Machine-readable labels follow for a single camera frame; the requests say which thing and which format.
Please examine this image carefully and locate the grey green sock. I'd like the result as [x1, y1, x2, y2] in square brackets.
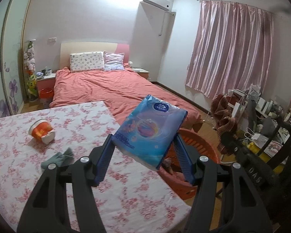
[41, 148, 74, 170]

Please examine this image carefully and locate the blue tissue pack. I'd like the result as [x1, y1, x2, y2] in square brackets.
[112, 95, 188, 171]

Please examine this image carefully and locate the orange white paper cup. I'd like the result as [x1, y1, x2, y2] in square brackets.
[29, 119, 55, 145]

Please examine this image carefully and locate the yellow cushion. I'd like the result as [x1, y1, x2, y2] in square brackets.
[247, 142, 288, 174]

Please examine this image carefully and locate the orange plastic laundry basket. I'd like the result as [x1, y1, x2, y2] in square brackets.
[157, 128, 221, 201]

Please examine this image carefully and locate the cluttered desk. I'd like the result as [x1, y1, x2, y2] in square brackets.
[228, 84, 291, 170]

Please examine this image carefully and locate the brown striped garment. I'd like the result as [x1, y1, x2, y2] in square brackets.
[211, 94, 238, 155]

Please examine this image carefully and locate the floral pink white tablecloth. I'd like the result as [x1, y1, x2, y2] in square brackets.
[0, 100, 192, 233]

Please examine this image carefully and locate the bed with coral duvet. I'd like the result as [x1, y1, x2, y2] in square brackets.
[50, 67, 203, 132]

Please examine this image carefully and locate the small orange bin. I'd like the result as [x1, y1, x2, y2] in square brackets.
[39, 88, 54, 105]

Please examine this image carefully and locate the left pink nightstand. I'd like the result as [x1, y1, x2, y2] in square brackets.
[36, 73, 56, 95]

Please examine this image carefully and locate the right nightstand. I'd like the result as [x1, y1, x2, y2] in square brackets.
[132, 67, 150, 79]

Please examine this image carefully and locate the striped pink pillow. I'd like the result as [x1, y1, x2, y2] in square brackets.
[104, 53, 125, 71]

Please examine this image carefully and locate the floral white pillow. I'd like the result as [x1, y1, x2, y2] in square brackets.
[70, 52, 105, 72]

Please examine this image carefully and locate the beige pink headboard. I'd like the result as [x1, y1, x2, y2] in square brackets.
[60, 41, 130, 70]

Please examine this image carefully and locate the pink striped curtain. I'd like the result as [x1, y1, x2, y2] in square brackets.
[185, 0, 274, 98]

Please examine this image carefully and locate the hanging plush toy stack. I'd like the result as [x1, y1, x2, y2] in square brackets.
[23, 40, 38, 102]

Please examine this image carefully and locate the sliding floral wardrobe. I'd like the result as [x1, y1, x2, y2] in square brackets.
[0, 0, 30, 118]

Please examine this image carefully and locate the white wall socket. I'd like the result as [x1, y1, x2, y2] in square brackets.
[48, 37, 57, 43]

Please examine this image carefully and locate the white wall air conditioner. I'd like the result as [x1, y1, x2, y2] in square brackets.
[143, 0, 171, 12]

